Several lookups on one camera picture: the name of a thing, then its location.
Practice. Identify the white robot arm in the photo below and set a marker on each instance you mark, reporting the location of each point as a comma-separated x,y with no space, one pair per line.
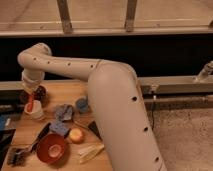
116,101

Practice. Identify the blue sponge piece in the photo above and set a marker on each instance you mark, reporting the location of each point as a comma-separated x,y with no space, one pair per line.
59,128

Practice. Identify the white paper cup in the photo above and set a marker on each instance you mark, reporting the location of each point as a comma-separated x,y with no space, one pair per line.
35,110

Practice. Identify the black handled brush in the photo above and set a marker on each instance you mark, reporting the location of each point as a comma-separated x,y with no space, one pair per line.
17,155

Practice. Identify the blue crumpled cloth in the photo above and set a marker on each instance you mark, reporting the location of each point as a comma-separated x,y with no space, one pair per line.
64,112

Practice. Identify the yellow red apple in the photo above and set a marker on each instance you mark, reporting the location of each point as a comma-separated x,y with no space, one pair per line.
76,135

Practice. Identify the black rectangular block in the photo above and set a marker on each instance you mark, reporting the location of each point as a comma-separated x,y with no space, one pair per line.
93,127

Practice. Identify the dark maroon bowl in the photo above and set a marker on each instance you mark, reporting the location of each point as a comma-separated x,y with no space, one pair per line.
40,94

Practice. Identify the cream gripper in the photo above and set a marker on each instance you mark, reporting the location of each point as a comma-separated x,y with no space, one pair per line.
30,86

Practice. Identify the red pepper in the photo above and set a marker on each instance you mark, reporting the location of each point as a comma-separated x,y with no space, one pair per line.
30,103

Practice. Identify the red bowl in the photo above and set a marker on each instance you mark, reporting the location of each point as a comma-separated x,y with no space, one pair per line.
51,148

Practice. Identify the small blue cup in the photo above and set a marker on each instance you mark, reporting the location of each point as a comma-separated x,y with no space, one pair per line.
82,105

